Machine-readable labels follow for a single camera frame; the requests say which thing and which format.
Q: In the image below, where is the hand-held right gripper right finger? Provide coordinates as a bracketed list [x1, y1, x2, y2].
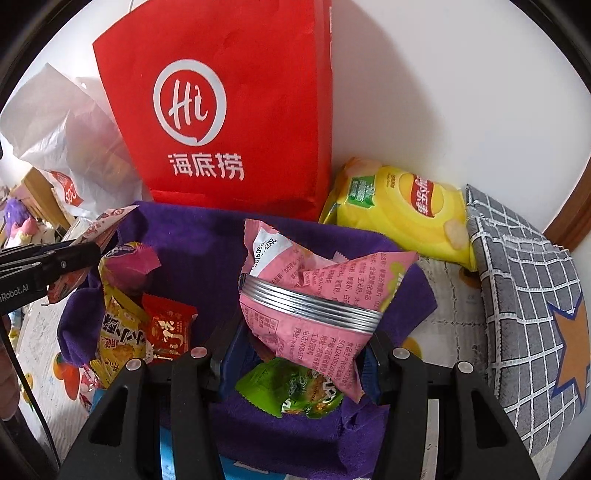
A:
[360, 330, 536, 480]

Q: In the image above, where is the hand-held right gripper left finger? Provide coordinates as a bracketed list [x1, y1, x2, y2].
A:
[58, 318, 245, 480]

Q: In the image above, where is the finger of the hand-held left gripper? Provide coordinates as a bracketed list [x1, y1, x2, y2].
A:
[0, 241, 101, 268]
[46, 254, 102, 296]

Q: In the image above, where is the red white snack packet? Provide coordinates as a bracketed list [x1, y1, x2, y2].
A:
[48, 206, 139, 303]

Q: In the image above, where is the yellow triangular snack packet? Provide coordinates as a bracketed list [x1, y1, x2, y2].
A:
[90, 277, 153, 388]

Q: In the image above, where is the purple cloth basket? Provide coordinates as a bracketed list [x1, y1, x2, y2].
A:
[59, 200, 438, 478]

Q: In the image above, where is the pink purple snack packet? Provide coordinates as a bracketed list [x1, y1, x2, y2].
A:
[98, 242, 161, 291]

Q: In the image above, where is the purple plush toy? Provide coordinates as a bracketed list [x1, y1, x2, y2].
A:
[0, 198, 38, 250]

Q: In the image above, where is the wooden board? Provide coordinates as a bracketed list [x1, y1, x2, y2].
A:
[23, 166, 70, 227]

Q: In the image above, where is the red gold snack packet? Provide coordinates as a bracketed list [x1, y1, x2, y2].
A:
[141, 293, 198, 365]

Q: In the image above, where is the green snack packet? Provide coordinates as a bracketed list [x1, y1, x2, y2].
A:
[235, 357, 356, 420]

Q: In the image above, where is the white plastic shopping bag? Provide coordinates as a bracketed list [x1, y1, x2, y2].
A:
[0, 62, 148, 220]

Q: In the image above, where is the yellow chips bag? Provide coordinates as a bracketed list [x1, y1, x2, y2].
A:
[318, 157, 476, 271]

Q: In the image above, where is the grey checked cloth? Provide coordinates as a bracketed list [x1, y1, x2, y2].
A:
[464, 184, 591, 457]

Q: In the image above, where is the red paper bag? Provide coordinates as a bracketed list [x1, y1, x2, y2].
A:
[92, 0, 334, 222]

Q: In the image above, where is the black cable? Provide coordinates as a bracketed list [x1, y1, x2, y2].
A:
[0, 316, 63, 472]

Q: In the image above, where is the brown wooden door frame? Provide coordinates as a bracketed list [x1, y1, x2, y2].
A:
[542, 196, 591, 252]

